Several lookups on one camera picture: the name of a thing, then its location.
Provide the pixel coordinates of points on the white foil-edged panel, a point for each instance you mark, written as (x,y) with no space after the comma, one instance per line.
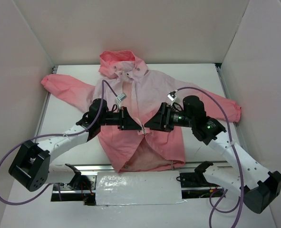
(138,188)

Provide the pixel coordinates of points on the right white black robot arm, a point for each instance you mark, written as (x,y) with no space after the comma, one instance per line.
(258,185)

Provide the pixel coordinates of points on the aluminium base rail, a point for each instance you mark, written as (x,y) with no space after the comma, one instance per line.
(136,167)

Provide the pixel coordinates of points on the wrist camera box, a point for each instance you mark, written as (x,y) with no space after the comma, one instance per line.
(172,96)
(120,98)

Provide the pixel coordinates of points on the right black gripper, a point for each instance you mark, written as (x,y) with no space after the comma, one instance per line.
(166,117)

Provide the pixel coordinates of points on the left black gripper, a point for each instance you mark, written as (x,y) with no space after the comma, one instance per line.
(122,118)

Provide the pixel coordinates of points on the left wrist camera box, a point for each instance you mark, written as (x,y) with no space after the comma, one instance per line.
(120,98)

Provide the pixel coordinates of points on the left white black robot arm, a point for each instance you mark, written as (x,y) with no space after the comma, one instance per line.
(32,167)

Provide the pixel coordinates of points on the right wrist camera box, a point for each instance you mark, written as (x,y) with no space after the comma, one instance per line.
(172,96)

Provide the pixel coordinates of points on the pink hooded zip jacket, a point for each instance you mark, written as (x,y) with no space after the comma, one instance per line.
(145,90)

